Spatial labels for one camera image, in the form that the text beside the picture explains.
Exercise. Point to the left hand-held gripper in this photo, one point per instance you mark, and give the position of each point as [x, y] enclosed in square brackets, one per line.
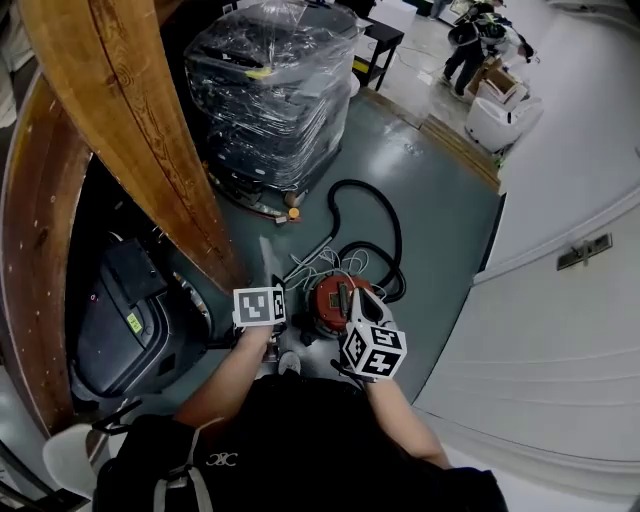
[259, 306]

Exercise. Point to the curved wooden panel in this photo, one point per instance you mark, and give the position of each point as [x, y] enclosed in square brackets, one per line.
[35, 240]

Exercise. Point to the person's left forearm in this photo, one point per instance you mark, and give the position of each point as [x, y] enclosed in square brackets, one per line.
[225, 380]

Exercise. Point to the slanted wooden beam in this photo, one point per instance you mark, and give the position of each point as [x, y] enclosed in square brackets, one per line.
[140, 125]

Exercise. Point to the red vacuum cleaner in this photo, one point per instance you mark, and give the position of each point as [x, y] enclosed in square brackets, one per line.
[327, 305]

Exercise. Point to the open cardboard box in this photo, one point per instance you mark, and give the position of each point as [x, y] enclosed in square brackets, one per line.
[500, 82]

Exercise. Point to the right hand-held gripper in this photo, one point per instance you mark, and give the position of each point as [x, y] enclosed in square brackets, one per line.
[372, 345]

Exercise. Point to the orange wheel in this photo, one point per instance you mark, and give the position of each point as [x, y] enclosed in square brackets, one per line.
[294, 213]

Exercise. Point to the person's right forearm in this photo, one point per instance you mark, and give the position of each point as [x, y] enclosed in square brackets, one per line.
[405, 425]

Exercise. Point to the black side table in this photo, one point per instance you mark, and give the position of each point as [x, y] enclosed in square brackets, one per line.
[382, 40]

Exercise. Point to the plastic-wrapped black pallet stack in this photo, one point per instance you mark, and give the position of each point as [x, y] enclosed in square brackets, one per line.
[275, 100]

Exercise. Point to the white chair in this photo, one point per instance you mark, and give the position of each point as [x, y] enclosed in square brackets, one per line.
[67, 460]

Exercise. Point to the person's grey shoe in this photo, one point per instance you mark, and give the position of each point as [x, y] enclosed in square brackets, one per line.
[289, 363]

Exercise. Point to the white door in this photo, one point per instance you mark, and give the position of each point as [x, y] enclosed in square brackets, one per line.
[550, 350]

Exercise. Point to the metal vacuum wand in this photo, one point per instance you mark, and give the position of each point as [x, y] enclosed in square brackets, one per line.
[312, 255]

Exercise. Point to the white appliance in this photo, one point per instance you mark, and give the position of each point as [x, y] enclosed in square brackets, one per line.
[500, 122]

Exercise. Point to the black machine housing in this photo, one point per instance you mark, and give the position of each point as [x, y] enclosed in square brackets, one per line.
[120, 330]

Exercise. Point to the person's black clothing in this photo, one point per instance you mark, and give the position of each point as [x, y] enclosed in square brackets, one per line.
[310, 450]

